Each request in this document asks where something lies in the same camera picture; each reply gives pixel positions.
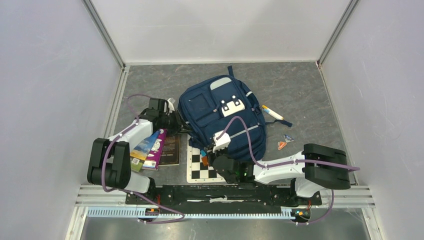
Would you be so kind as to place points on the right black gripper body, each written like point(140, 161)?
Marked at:
point(212, 155)

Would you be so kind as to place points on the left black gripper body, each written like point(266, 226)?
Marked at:
point(172, 123)

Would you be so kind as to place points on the navy blue backpack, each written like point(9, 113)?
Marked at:
point(220, 103)

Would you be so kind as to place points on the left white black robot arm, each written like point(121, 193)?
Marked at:
point(109, 163)

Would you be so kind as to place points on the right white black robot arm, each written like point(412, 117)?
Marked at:
point(312, 169)

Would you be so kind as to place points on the brown orange toy block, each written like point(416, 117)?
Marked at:
point(205, 161)

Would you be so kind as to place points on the black and white chessboard mat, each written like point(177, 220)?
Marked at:
point(196, 171)

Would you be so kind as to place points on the black hardcover book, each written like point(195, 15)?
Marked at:
point(170, 155)

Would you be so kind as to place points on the blue landscape cover book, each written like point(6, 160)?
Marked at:
point(140, 152)

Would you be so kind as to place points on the purple book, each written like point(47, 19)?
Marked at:
point(153, 158)

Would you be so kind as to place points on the orange triangular card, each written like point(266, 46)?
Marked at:
point(281, 145)

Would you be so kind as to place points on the yellow tipped white marker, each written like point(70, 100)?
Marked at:
point(272, 113)

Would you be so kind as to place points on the blue triangular card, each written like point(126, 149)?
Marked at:
point(288, 138)

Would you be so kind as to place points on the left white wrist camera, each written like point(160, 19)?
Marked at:
point(170, 105)

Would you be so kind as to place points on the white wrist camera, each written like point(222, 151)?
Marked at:
point(221, 140)
point(170, 105)

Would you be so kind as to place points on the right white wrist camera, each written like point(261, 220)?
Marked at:
point(221, 140)

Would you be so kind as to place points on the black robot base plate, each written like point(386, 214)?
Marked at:
point(229, 199)

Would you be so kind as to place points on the aluminium frame rail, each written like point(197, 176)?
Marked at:
point(98, 203)

